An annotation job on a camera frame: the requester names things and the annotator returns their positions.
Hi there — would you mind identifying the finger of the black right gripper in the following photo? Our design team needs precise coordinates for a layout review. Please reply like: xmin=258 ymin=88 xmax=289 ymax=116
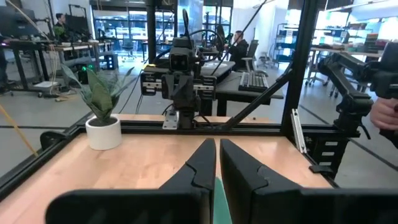
xmin=181 ymin=74 xmax=200 ymax=108
xmin=162 ymin=74 xmax=182 ymax=108

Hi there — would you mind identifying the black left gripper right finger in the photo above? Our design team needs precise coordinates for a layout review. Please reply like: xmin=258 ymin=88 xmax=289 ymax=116
xmin=220 ymin=138 xmax=398 ymax=224

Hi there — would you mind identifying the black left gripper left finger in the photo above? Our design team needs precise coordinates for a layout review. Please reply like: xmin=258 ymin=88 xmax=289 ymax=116
xmin=45 ymin=138 xmax=217 ymax=224

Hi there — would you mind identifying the teal plastic tupperware container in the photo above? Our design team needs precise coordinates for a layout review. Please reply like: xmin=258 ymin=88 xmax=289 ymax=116
xmin=213 ymin=175 xmax=233 ymax=224

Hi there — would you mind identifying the grey raised desk panel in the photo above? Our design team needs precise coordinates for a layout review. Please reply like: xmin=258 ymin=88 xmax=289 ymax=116
xmin=198 ymin=60 xmax=236 ymax=79

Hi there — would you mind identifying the black building column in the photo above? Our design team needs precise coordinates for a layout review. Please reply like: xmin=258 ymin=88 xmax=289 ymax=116
xmin=146 ymin=0 xmax=157 ymax=65

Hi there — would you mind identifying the grey desk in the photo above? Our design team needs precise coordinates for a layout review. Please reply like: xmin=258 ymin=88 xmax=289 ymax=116
xmin=214 ymin=70 xmax=284 ymax=116

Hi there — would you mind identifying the person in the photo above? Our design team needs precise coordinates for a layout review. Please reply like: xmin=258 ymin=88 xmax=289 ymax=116
xmin=53 ymin=12 xmax=68 ymax=34
xmin=224 ymin=30 xmax=250 ymax=72

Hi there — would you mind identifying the black keyboard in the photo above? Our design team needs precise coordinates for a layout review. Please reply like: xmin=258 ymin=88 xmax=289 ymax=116
xmin=238 ymin=71 xmax=270 ymax=93

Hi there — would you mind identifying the black table clamp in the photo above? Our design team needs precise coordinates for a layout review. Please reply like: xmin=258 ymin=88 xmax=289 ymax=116
xmin=308 ymin=164 xmax=335 ymax=175

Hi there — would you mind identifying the snake plant in white pot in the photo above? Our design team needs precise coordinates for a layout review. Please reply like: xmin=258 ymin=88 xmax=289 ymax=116
xmin=61 ymin=63 xmax=135 ymax=151

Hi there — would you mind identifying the grey office chair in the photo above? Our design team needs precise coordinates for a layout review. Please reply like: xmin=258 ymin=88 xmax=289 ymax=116
xmin=245 ymin=39 xmax=270 ymax=77

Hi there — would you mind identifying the silver aluminium strip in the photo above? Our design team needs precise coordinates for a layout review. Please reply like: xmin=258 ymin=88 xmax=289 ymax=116
xmin=290 ymin=108 xmax=308 ymax=154

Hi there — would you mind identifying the person's hand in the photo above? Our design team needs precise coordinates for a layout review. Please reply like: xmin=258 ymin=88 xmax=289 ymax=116
xmin=369 ymin=97 xmax=398 ymax=131

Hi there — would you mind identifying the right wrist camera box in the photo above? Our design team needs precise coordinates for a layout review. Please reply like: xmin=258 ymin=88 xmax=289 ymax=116
xmin=169 ymin=45 xmax=195 ymax=73

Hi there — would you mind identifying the silver arm base bracket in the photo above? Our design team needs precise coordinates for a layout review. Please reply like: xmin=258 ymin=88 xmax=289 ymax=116
xmin=162 ymin=110 xmax=180 ymax=130

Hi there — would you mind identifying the black aluminium table frame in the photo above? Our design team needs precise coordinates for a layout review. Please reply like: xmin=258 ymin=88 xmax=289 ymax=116
xmin=0 ymin=0 xmax=363 ymax=202

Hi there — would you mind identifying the yellow cable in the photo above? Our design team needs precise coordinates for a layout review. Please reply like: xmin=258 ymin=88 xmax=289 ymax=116
xmin=0 ymin=104 xmax=39 ymax=157

